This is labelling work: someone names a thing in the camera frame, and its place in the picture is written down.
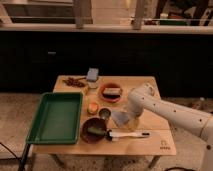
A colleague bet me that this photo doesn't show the wooden table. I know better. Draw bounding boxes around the wooden table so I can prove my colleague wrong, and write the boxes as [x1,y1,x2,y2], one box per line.
[31,75,178,169]

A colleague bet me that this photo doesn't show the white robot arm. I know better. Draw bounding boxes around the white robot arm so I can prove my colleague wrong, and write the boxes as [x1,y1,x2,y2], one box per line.
[127,83,213,171]

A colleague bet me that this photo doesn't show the small glass jar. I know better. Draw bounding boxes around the small glass jar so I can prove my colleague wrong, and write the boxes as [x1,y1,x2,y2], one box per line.
[88,81,99,89]

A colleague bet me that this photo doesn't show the dark sandwich on plate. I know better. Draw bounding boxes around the dark sandwich on plate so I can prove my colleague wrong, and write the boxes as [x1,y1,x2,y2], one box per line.
[103,88,121,99]

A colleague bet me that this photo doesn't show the green plastic tray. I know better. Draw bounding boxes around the green plastic tray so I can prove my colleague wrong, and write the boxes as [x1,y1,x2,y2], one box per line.
[26,92,83,145]

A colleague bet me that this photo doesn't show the blue sponge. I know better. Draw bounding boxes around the blue sponge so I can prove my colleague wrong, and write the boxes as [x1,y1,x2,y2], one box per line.
[86,68,99,82]

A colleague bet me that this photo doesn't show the light blue towel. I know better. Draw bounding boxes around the light blue towel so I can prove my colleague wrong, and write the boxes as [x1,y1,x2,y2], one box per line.
[111,110,129,127]

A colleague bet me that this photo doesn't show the black cable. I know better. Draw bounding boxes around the black cable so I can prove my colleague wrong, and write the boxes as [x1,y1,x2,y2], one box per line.
[0,142,32,171]

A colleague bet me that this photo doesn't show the small metal cup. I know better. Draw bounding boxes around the small metal cup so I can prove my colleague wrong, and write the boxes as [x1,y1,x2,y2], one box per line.
[99,108,111,120]

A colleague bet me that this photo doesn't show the green cucumber piece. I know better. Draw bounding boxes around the green cucumber piece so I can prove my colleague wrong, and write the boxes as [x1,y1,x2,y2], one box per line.
[87,127,106,135]

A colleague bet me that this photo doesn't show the white handled brush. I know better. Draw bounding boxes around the white handled brush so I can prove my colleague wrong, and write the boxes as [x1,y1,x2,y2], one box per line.
[106,131,150,140]

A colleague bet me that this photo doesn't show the dark brown bowl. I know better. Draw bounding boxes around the dark brown bowl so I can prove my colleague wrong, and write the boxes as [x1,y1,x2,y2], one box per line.
[80,118,107,144]

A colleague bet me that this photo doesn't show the orange yellow fruit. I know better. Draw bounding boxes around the orange yellow fruit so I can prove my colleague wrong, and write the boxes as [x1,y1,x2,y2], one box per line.
[87,102,99,115]

